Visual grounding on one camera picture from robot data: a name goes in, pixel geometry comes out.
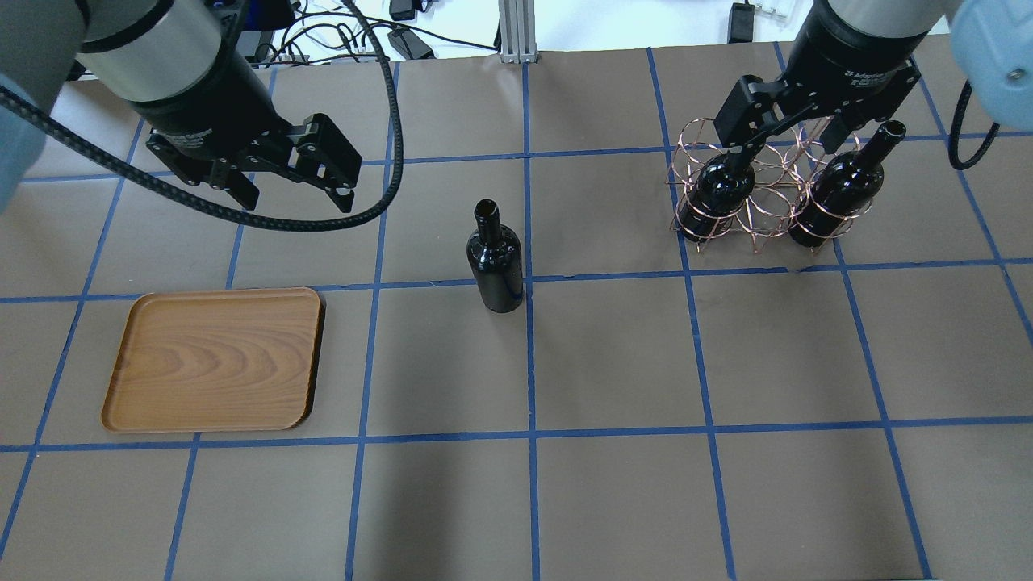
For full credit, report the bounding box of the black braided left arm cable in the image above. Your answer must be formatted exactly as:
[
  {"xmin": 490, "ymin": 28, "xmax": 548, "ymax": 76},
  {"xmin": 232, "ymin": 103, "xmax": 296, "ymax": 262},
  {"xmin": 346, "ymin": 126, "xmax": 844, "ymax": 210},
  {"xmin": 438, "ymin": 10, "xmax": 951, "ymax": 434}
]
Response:
[{"xmin": 0, "ymin": 0, "xmax": 404, "ymax": 233}]

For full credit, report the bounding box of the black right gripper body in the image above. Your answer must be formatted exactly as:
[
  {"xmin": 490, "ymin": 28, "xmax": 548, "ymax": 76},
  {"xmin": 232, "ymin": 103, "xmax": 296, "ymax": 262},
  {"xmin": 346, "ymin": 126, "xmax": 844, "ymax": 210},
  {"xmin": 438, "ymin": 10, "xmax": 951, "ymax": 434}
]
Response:
[{"xmin": 779, "ymin": 16, "xmax": 922, "ymax": 129}]

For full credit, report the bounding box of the copper wire wine rack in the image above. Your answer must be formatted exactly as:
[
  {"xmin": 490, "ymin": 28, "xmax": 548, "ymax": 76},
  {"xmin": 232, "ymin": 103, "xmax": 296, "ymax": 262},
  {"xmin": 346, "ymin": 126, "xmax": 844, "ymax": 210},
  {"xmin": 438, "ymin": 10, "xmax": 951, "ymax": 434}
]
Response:
[{"xmin": 667, "ymin": 117, "xmax": 834, "ymax": 253}]

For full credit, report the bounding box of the dark wine bottle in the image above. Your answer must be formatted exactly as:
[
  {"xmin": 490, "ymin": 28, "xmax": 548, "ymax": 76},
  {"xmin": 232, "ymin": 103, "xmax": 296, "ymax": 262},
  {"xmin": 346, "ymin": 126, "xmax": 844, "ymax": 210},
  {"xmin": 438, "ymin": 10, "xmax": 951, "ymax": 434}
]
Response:
[
  {"xmin": 676, "ymin": 151, "xmax": 755, "ymax": 244},
  {"xmin": 788, "ymin": 120, "xmax": 907, "ymax": 248},
  {"xmin": 466, "ymin": 198, "xmax": 525, "ymax": 313}
]

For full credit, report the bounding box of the aluminium frame post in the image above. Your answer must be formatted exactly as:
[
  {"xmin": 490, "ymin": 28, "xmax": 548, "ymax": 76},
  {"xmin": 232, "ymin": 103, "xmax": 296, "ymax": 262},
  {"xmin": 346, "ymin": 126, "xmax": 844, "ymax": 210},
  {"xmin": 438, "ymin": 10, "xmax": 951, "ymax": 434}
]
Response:
[{"xmin": 498, "ymin": 0, "xmax": 540, "ymax": 64}]

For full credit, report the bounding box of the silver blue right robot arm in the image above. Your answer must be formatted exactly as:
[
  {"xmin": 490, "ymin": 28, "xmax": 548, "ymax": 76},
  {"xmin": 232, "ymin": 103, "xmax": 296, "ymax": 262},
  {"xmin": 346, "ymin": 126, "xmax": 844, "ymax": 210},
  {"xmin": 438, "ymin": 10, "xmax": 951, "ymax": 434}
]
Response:
[{"xmin": 713, "ymin": 1, "xmax": 1032, "ymax": 152}]

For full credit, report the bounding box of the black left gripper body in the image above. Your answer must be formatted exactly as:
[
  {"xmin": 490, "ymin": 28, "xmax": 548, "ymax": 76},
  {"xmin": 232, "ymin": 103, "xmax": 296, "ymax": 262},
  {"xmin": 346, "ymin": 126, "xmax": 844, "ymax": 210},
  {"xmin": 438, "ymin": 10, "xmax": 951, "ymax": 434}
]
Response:
[{"xmin": 133, "ymin": 48, "xmax": 295, "ymax": 183}]

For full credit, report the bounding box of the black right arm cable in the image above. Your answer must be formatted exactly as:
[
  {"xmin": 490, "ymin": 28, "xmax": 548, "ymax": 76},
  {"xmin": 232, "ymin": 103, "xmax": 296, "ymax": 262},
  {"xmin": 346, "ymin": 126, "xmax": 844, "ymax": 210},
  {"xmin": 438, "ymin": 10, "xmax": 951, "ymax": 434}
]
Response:
[{"xmin": 948, "ymin": 77, "xmax": 1002, "ymax": 171}]

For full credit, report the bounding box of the brown wooden tray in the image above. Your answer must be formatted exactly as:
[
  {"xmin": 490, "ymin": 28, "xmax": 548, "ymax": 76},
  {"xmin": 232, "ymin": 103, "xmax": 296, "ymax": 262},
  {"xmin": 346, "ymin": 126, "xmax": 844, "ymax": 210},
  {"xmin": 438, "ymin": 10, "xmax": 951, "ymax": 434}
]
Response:
[{"xmin": 100, "ymin": 287, "xmax": 324, "ymax": 434}]

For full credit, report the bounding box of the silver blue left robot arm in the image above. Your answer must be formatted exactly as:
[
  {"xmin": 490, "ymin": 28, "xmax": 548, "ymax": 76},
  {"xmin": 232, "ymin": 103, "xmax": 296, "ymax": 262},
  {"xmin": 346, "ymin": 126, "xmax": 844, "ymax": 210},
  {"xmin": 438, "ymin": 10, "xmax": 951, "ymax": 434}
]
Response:
[{"xmin": 2, "ymin": 1, "xmax": 362, "ymax": 213}]

